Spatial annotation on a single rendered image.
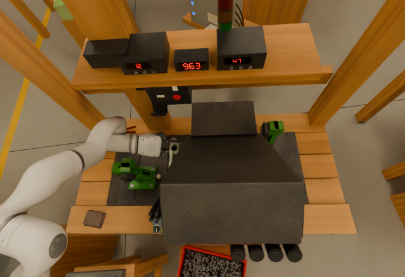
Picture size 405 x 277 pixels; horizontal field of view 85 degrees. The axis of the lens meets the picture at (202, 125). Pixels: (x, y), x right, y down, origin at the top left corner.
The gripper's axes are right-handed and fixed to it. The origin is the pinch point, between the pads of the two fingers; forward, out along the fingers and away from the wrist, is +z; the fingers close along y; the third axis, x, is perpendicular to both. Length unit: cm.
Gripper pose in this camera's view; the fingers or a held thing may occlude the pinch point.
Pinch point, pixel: (172, 146)
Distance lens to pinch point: 103.3
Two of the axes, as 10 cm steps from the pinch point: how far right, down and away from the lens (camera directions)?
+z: 9.8, 0.9, 1.7
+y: 1.4, -9.4, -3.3
